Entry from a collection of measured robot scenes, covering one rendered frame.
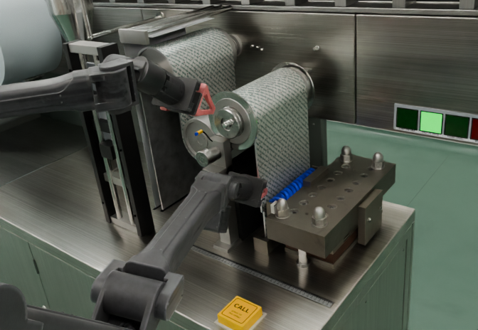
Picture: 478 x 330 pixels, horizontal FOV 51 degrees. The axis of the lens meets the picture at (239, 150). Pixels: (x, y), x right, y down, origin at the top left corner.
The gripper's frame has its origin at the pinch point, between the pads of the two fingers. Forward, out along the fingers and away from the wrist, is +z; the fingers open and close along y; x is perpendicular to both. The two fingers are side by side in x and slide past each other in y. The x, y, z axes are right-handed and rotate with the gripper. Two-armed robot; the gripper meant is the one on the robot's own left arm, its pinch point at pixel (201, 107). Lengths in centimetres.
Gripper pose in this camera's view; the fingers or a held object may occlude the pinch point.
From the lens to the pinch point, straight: 106.5
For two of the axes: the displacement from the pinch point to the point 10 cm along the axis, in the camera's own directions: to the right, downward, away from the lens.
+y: 7.8, 1.8, -6.0
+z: 5.4, 2.8, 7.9
